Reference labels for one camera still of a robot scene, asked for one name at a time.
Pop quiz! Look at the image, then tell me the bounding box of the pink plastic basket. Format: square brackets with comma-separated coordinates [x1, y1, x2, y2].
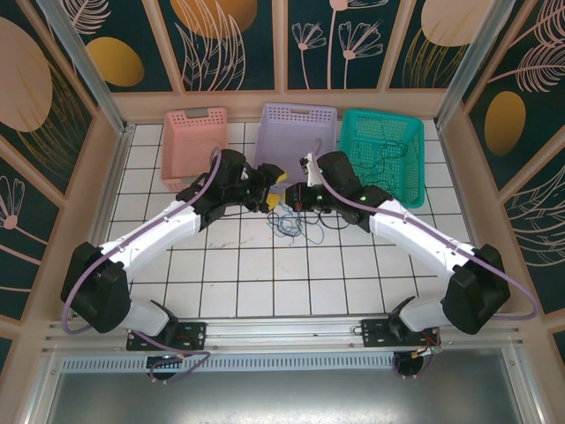
[159, 105, 230, 192]

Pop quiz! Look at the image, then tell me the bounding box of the purple plastic basket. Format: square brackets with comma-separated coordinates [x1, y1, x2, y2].
[253, 102, 340, 195]

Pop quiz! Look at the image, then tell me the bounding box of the perforated grey cable duct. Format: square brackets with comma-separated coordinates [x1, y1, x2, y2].
[59, 356, 398, 373]

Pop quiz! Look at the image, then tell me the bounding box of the black round cable port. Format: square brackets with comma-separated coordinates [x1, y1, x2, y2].
[391, 351, 436, 381]
[147, 355, 185, 384]

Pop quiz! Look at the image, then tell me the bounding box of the aluminium frame post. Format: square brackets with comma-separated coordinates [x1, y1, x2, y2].
[434, 0, 517, 129]
[37, 0, 135, 138]

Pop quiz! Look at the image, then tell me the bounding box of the teal plastic basket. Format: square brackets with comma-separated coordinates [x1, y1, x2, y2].
[337, 109, 427, 209]

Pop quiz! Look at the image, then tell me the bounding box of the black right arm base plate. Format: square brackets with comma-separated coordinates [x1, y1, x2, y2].
[360, 317, 442, 350]

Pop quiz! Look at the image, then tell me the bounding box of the grey metal sheet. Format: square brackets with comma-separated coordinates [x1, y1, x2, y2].
[26, 348, 544, 424]

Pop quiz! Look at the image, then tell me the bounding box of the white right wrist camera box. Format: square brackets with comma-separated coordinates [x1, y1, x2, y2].
[299, 152, 327, 187]

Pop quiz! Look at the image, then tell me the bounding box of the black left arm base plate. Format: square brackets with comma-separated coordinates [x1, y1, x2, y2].
[126, 321, 208, 352]

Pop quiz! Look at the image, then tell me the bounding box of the thin blue cable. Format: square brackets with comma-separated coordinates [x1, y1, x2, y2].
[266, 210, 327, 246]

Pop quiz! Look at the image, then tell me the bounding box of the aluminium mounting rail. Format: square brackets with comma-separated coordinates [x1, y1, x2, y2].
[41, 312, 526, 354]

